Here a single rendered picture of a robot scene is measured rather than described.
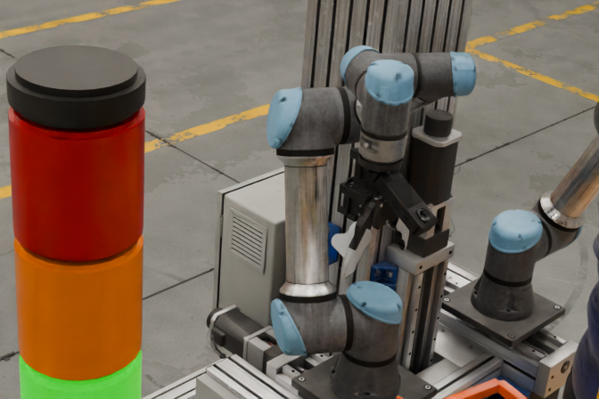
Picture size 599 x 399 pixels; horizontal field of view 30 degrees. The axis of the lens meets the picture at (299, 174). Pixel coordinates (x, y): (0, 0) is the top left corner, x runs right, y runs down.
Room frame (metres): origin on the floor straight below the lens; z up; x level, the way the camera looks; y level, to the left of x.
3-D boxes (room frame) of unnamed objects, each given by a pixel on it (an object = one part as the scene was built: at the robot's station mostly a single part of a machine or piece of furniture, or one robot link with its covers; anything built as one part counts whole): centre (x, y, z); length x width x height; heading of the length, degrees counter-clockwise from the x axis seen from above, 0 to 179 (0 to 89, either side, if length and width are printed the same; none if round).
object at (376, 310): (1.93, -0.17, 1.20); 0.13 x 0.12 x 0.14; 107
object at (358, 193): (1.64, -0.12, 1.66); 0.09 x 0.08 x 0.12; 47
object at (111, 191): (0.38, 0.08, 2.30); 0.05 x 0.05 x 0.05
